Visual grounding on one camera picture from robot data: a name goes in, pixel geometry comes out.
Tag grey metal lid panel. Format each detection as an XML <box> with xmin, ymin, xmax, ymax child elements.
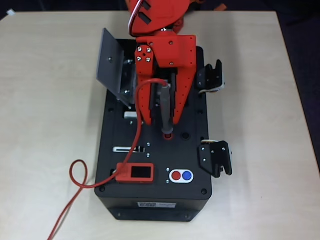
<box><xmin>96</xmin><ymin>27</ymin><xmax>137</xmax><ymax>110</ymax></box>

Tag red probe cable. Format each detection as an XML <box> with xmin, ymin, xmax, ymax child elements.
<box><xmin>47</xmin><ymin>78</ymin><xmax>171</xmax><ymax>240</ymax></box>

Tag black cable bracket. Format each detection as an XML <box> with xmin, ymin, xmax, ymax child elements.
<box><xmin>197</xmin><ymin>140</ymin><xmax>234</xmax><ymax>179</ymax></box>
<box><xmin>195</xmin><ymin>59</ymin><xmax>227</xmax><ymax>95</ymax></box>

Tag white label sticker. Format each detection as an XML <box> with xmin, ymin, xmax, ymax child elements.
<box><xmin>137</xmin><ymin>201</ymin><xmax>177</xmax><ymax>209</ymax></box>

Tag red display module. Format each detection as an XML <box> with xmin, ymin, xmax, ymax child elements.
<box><xmin>115</xmin><ymin>162</ymin><xmax>155</xmax><ymax>185</ymax></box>

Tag black task box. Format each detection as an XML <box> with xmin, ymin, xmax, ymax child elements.
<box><xmin>94</xmin><ymin>38</ymin><xmax>213</xmax><ymax>222</ymax></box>

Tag grey test probe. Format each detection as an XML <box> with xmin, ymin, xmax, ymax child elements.
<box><xmin>156</xmin><ymin>82</ymin><xmax>175</xmax><ymax>135</ymax></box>

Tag white oval button panel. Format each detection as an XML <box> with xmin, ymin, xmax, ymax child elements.
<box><xmin>169</xmin><ymin>169</ymin><xmax>195</xmax><ymax>184</ymax></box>

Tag white slot slider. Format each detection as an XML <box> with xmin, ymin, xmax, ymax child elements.
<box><xmin>112</xmin><ymin>146</ymin><xmax>146</xmax><ymax>154</ymax></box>

